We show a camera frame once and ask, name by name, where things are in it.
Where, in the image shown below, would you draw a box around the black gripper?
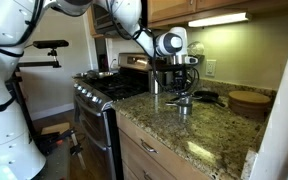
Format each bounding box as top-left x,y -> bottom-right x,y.
174,71 -> 190,96

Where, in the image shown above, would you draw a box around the black cast iron skillet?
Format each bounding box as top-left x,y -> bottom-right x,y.
193,90 -> 227,109

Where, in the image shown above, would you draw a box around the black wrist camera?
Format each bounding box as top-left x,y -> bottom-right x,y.
154,63 -> 185,73

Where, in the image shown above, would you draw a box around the metal frying pan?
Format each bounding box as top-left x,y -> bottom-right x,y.
73,69 -> 118,81

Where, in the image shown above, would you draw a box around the small metal cup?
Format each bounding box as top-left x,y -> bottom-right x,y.
165,101 -> 195,116

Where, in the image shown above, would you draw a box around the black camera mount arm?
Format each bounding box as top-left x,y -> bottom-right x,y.
16,48 -> 63,70

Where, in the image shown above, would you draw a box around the black metal stand frame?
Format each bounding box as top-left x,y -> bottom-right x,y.
35,128 -> 87,169

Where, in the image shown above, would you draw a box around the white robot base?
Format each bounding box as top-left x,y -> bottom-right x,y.
0,98 -> 47,180

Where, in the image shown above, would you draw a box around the under-cabinet light bar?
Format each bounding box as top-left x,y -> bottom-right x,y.
187,11 -> 253,29

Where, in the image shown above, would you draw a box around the light wooden board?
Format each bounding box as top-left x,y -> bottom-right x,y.
40,121 -> 72,136

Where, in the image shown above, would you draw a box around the stainless gas stove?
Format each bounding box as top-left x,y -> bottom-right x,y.
71,52 -> 172,180

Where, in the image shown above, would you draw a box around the large perforated steel utensil holder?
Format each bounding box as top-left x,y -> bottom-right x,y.
147,69 -> 167,96

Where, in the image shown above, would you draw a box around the black stand pole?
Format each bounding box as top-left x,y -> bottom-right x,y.
6,66 -> 40,141

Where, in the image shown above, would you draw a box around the white wall outlet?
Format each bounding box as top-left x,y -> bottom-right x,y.
205,58 -> 218,78

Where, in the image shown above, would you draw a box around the wooden upper cabinet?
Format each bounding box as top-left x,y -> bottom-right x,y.
146,0 -> 288,28

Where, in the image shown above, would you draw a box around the white tall side panel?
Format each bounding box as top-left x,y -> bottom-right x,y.
248,8 -> 288,180

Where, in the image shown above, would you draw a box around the light base cabinet drawers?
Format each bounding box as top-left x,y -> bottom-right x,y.
114,110 -> 212,180

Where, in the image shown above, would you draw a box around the metal drawer handle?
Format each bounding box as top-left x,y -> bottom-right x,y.
140,138 -> 159,155
142,171 -> 154,180

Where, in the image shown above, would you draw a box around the perforated robot cart top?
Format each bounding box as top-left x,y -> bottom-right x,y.
33,139 -> 72,180

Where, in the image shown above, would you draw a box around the black stereo camera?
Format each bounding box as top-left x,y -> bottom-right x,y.
32,39 -> 70,50

